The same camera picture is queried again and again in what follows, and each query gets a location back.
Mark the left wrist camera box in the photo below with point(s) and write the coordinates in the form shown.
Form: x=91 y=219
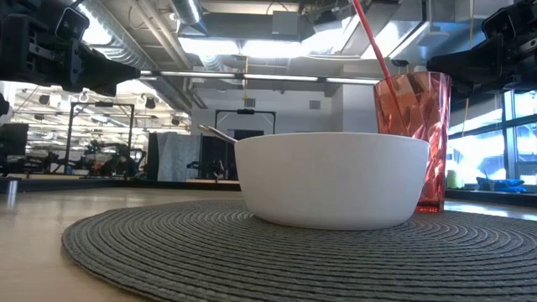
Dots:
x=72 y=23

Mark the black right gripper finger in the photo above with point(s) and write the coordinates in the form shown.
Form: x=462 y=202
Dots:
x=474 y=63
x=478 y=88

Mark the white bowl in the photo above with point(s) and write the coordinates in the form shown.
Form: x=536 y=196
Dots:
x=331 y=180

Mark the grey ceiling box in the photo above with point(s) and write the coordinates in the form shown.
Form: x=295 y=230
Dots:
x=285 y=23

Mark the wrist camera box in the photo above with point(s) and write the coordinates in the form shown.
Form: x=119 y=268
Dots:
x=72 y=23
x=500 y=23

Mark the blue cushion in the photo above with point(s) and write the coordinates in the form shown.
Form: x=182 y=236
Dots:
x=499 y=184

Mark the black aluminium table frame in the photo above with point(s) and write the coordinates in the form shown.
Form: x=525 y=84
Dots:
x=126 y=184

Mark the orange plastic tumbler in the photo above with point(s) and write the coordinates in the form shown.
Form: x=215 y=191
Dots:
x=423 y=109

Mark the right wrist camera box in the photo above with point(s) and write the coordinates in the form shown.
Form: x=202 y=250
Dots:
x=500 y=23

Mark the yellow-green container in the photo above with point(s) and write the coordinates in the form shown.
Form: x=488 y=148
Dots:
x=452 y=180

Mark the grey partition panel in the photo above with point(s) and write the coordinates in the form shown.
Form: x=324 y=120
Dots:
x=176 y=155

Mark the black gantry frame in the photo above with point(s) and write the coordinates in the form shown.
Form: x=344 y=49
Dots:
x=245 y=111
x=100 y=104

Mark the linear ceiling light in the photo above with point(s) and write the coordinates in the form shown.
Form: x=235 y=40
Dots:
x=272 y=77

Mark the grey round woven placemat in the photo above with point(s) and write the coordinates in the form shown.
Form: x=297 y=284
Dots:
x=251 y=260

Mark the silver ventilation duct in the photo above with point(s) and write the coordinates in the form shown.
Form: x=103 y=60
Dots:
x=126 y=38

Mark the red drinking straw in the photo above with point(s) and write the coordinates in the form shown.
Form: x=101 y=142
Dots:
x=375 y=46

